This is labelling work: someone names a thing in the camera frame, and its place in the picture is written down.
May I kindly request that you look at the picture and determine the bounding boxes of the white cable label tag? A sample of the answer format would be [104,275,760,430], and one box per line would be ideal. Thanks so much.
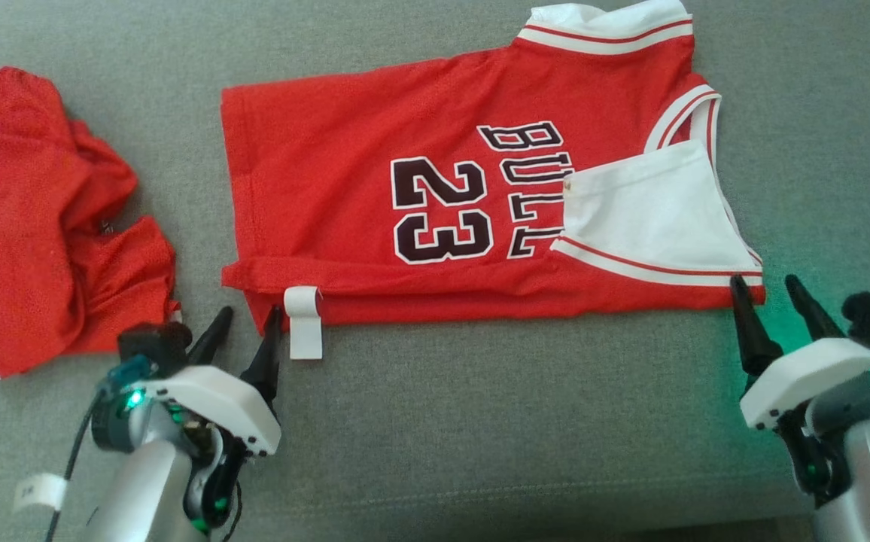
[13,472,68,514]

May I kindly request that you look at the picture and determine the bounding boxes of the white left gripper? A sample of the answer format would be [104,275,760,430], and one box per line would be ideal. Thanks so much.
[129,304,286,537]

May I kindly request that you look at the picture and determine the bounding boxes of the black cable with teal plug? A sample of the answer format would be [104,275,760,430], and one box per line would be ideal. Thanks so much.
[44,355,155,542]

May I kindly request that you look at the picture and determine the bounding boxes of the large grey sofa seat cushion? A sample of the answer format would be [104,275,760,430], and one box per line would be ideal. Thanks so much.
[0,0,870,542]

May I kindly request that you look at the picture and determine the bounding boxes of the red mesh shorts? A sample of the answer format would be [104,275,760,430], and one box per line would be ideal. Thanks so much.
[220,0,768,361]

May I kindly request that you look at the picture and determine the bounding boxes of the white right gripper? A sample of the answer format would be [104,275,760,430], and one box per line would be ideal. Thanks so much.
[729,274,870,505]

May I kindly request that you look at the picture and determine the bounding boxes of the red shorts with white stripe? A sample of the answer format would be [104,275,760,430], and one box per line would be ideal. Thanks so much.
[0,66,183,388]

